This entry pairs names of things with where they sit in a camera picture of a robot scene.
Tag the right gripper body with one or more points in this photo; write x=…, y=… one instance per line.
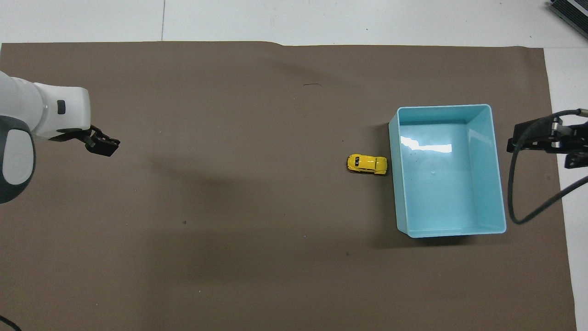
x=577, y=138

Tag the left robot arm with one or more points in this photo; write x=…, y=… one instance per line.
x=27, y=101

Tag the yellow toy beetle car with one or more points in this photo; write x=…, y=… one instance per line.
x=366, y=164

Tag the light blue plastic bin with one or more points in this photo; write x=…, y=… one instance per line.
x=448, y=179

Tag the black stand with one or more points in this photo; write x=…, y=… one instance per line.
x=569, y=11

